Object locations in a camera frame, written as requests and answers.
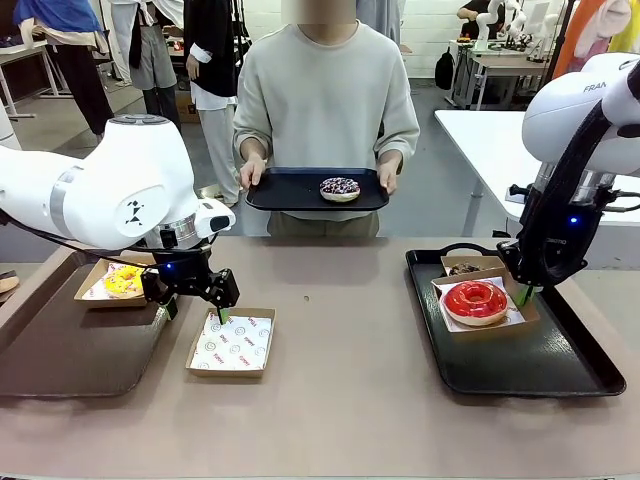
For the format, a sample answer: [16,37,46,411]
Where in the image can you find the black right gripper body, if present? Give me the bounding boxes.
[497,202,597,289]

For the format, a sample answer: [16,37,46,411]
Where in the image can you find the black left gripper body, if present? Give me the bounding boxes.
[149,248,215,297]

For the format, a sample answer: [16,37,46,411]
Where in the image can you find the white printed liner paper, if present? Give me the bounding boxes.
[434,275,526,334]
[189,312,272,371]
[82,260,149,302]

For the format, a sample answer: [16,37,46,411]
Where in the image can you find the yellow glazed sprinkle donut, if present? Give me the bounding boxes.
[103,267,146,300]

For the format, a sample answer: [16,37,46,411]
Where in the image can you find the brown paper food box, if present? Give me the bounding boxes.
[430,274,542,342]
[439,254,507,281]
[185,307,277,380]
[73,259,151,309]

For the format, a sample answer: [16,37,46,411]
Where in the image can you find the red glazed donut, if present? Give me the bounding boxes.
[439,280,511,327]

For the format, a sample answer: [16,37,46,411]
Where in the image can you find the person's right forearm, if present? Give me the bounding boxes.
[233,117,274,164]

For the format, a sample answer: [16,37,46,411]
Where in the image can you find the person's left forearm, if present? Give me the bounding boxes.
[374,119,421,166]

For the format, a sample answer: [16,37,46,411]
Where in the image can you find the person's right hand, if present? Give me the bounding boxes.
[238,157,269,192]

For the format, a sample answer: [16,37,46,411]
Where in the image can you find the person's left hand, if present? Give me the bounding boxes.
[375,158,401,195]

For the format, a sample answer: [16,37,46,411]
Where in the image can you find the white side table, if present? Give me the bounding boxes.
[433,108,640,236]

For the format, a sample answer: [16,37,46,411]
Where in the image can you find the tan and brown round item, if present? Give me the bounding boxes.
[0,269,21,304]

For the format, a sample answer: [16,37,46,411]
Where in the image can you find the background work table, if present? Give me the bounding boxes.
[467,44,556,111]

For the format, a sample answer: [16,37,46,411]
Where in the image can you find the person in grey shorts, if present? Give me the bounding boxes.
[110,0,182,135]

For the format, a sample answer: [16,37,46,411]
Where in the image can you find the orange hanging cloth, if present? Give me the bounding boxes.
[552,0,601,81]

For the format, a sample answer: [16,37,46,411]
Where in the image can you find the black backpack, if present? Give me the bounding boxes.
[434,47,457,92]

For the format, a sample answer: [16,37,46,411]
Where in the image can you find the person in beige sweater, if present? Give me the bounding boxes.
[232,0,421,239]

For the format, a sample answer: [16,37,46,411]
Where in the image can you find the person in black jacket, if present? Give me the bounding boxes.
[184,0,242,206]

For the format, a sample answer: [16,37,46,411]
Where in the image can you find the person in dark trousers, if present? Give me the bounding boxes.
[13,0,117,137]

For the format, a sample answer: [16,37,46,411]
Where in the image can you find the black serving tray with handles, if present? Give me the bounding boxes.
[404,243,628,400]

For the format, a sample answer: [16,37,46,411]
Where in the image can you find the thick black cable conduit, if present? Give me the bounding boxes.
[514,62,640,281]

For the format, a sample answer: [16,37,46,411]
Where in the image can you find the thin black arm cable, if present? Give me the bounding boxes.
[0,209,206,254]

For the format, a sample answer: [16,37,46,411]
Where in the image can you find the brown serving tray with handles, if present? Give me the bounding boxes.
[0,244,171,400]

